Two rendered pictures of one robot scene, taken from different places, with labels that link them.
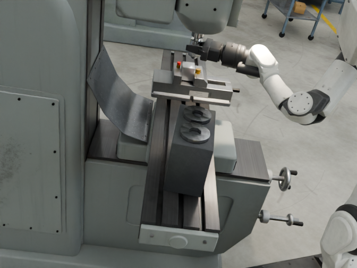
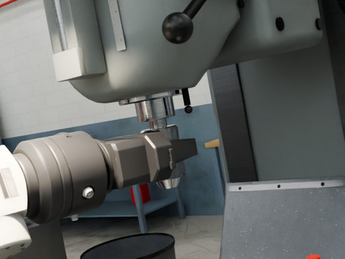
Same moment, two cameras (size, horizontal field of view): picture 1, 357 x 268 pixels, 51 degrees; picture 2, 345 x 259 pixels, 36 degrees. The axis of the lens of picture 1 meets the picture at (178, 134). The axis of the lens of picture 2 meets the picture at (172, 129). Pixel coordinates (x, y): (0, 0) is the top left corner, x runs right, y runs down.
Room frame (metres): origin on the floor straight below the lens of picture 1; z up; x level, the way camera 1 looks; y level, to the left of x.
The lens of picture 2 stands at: (1.80, -0.47, 1.30)
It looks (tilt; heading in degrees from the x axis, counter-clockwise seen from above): 3 degrees down; 133
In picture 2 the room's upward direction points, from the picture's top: 10 degrees counter-clockwise
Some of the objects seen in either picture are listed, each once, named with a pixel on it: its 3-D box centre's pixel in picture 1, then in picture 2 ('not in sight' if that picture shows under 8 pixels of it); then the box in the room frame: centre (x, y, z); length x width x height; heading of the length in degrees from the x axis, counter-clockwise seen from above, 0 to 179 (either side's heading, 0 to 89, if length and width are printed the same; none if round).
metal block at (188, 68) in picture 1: (187, 70); not in sight; (1.47, 0.01, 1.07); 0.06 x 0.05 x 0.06; 8
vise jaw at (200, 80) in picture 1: (199, 76); not in sight; (1.48, -0.04, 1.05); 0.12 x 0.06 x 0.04; 8
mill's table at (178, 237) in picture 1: (181, 119); not in sight; (1.31, 0.00, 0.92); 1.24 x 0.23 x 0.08; 5
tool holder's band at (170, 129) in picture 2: (196, 40); (159, 131); (1.33, 0.00, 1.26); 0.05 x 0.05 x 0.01
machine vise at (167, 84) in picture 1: (192, 82); not in sight; (1.47, -0.02, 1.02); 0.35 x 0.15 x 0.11; 98
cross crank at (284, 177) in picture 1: (277, 177); not in sight; (1.38, -0.50, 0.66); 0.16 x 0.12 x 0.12; 95
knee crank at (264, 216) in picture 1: (281, 218); not in sight; (1.24, -0.54, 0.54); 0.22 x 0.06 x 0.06; 95
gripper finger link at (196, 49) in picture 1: (194, 49); not in sight; (1.30, 0.00, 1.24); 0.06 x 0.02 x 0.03; 82
